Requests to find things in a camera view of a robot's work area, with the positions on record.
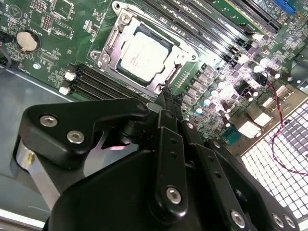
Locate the metal wire locking lever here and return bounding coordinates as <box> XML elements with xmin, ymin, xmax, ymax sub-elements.
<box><xmin>104</xmin><ymin>30</ymin><xmax>120</xmax><ymax>52</ymax></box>
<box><xmin>165</xmin><ymin>64</ymin><xmax>184</xmax><ymax>86</ymax></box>

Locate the silver CPU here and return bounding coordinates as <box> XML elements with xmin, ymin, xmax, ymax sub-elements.
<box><xmin>115</xmin><ymin>25</ymin><xmax>175</xmax><ymax>88</ymax></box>

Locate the metal socket cover frame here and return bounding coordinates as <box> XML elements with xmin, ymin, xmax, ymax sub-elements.
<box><xmin>97</xmin><ymin>13</ymin><xmax>200</xmax><ymax>94</ymax></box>

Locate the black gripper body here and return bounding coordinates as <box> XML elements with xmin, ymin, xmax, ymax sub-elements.
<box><xmin>43</xmin><ymin>149</ymin><xmax>218</xmax><ymax>231</ymax></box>

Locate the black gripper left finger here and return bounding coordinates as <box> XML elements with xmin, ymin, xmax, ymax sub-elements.
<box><xmin>9</xmin><ymin>88</ymin><xmax>190</xmax><ymax>218</ymax></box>

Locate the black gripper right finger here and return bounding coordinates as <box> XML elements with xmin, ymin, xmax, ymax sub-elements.
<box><xmin>168</xmin><ymin>89</ymin><xmax>301</xmax><ymax>231</ymax></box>

